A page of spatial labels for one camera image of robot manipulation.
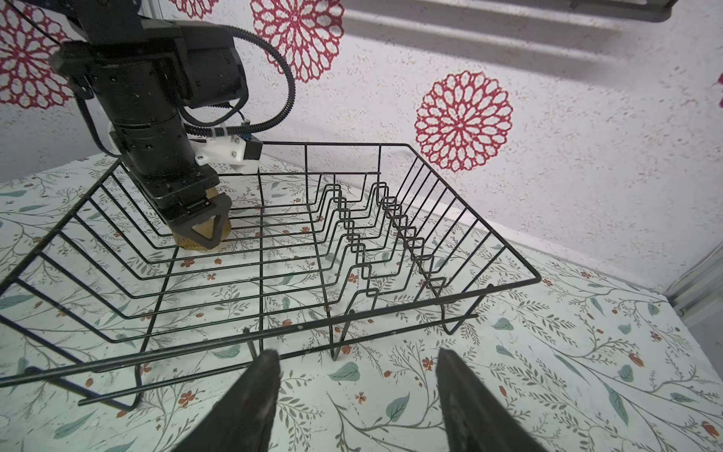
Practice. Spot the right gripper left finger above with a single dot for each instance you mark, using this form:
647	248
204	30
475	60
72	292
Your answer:
243	418

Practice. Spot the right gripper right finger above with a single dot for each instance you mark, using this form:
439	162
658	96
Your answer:
474	420

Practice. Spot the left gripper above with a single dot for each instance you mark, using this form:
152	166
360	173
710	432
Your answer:
183	195

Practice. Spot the amber glass cup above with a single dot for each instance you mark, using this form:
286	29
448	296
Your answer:
220	226

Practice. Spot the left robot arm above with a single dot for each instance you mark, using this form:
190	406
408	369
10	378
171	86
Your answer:
144	72

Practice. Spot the black wire dish rack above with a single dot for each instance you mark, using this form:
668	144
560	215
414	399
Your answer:
329	246

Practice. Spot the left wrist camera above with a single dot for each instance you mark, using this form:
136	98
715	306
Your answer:
242	154

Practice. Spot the grey wall shelf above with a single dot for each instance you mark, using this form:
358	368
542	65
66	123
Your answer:
652	11

